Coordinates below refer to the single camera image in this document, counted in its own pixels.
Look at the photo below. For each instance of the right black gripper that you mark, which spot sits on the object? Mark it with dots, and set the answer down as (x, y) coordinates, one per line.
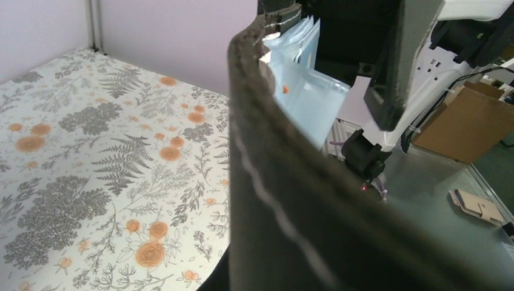
(382, 39)

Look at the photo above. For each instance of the black leather card holder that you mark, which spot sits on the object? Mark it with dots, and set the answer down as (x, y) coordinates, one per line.
(300, 221)

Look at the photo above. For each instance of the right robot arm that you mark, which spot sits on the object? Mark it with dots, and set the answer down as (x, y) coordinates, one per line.
(466, 34)

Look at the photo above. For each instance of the cardboard box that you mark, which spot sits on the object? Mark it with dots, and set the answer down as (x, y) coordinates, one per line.
(467, 124)

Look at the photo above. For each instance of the small cardboard piece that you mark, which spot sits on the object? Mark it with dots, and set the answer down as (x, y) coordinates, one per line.
(478, 207)

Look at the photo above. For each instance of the floral table mat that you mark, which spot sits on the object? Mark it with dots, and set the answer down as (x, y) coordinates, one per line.
(113, 177)

